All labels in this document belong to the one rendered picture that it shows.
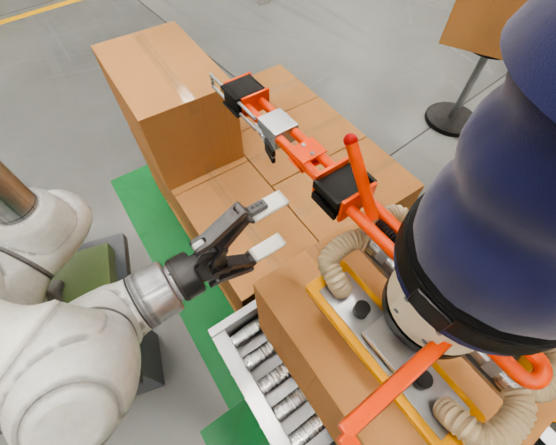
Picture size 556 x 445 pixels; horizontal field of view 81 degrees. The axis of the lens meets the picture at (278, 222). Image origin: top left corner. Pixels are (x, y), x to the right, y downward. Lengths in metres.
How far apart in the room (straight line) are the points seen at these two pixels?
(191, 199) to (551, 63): 1.40
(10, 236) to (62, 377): 0.67
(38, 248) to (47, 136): 2.18
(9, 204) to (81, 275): 0.34
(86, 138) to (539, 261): 2.85
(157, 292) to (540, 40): 0.48
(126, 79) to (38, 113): 1.90
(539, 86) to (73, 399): 0.39
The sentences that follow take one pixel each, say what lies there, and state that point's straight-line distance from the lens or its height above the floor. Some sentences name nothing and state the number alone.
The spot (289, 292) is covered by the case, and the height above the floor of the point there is 0.95.
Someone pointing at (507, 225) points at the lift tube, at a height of 1.51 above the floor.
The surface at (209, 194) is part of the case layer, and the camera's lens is 1.53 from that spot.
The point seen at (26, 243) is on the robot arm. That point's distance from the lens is 0.98.
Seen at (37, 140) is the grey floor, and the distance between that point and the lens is 3.11.
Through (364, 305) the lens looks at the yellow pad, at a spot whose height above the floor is 1.16.
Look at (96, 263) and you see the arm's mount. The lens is 1.16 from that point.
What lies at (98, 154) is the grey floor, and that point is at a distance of 2.76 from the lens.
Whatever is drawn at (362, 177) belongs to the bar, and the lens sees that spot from 0.56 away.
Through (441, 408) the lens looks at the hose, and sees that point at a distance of 0.62.
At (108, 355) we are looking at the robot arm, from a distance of 0.36.
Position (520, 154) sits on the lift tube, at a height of 1.56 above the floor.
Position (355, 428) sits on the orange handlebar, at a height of 1.25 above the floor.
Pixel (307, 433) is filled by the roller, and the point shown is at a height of 0.55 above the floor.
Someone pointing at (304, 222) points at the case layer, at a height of 0.54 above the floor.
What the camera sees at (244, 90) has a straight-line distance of 0.81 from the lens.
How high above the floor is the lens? 1.72
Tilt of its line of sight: 57 degrees down
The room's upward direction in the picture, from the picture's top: straight up
